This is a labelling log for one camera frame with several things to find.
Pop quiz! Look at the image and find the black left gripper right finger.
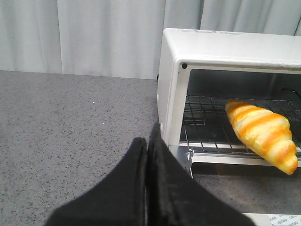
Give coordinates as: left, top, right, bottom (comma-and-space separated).
146, 123, 254, 226

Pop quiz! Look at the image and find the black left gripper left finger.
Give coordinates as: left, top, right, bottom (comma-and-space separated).
45, 137, 147, 226

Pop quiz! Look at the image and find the yellow orange striped croissant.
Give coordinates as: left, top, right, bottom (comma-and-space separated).
225, 100, 298, 175

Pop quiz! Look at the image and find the white Toshiba toaster oven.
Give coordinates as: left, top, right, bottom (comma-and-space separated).
157, 28, 301, 168

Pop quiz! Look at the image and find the white curtain backdrop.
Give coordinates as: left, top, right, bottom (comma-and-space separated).
0, 0, 301, 79

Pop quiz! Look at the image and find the metal wire oven rack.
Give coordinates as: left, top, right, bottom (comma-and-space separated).
180, 96, 301, 159

